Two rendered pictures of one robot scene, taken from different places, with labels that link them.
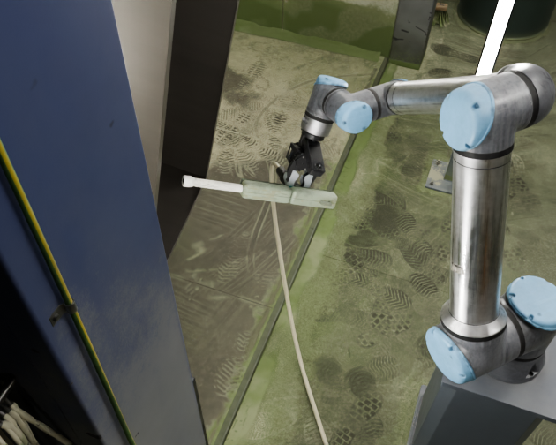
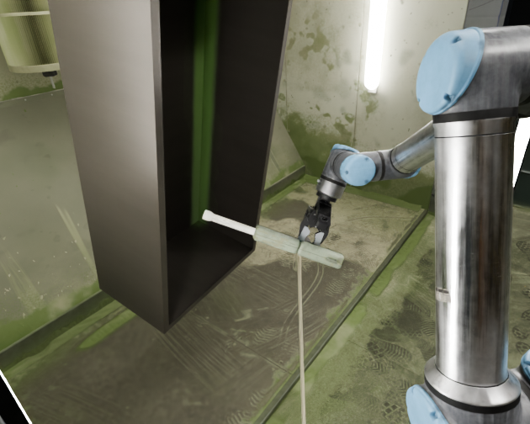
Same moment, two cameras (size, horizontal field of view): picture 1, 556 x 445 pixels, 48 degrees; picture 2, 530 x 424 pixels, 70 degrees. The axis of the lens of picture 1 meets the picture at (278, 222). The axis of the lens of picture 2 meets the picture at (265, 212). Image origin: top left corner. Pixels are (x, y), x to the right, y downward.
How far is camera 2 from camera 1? 0.76 m
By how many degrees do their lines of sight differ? 25
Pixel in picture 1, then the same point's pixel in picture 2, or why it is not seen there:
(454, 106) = (431, 57)
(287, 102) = (343, 228)
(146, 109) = (144, 102)
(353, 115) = (355, 165)
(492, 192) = (485, 173)
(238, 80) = not seen: hidden behind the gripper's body
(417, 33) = not seen: hidden behind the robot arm
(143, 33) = (133, 12)
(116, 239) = not seen: outside the picture
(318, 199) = (324, 255)
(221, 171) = (282, 264)
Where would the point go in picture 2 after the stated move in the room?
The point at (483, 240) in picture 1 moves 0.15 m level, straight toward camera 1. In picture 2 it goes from (475, 248) to (430, 298)
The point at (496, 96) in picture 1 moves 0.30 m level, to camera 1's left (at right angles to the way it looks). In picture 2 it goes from (487, 33) to (279, 36)
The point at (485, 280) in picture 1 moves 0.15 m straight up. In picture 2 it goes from (482, 314) to (508, 232)
